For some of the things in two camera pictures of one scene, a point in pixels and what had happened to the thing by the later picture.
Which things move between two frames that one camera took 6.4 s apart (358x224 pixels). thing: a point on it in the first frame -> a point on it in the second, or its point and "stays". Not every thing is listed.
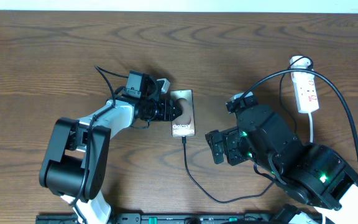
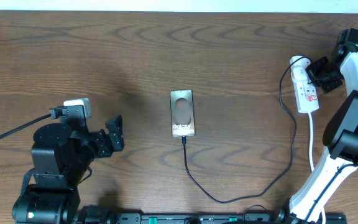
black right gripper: [231, 140] -> [326, 86]
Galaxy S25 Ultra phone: [184, 126] stays
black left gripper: [167, 111] -> [106, 147]
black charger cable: [288, 110] stays
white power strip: [304, 86] stays
